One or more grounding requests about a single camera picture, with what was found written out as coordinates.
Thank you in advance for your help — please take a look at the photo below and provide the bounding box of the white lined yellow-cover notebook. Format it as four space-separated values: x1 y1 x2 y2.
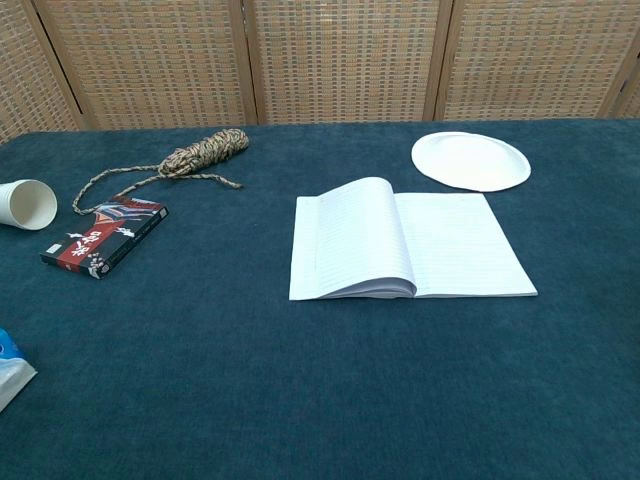
288 175 539 302

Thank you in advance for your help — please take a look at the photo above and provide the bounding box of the white paper plate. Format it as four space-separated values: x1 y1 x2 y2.
410 131 532 193

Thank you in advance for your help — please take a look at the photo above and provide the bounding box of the dark teal table cloth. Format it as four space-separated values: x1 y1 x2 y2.
0 117 640 480

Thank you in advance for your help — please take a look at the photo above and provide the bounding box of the black red printed box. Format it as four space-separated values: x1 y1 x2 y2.
39 195 170 281

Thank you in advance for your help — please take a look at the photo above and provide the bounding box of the woven bamboo folding screen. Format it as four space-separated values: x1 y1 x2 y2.
0 0 640 146

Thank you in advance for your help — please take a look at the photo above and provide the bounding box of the white paper cup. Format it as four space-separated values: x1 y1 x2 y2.
0 178 59 232

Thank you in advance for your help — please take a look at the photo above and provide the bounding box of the blue white tissue pack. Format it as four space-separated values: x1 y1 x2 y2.
0 327 39 414

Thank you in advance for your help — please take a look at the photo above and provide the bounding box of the camouflage rope bundle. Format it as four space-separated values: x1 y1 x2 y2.
72 127 251 217

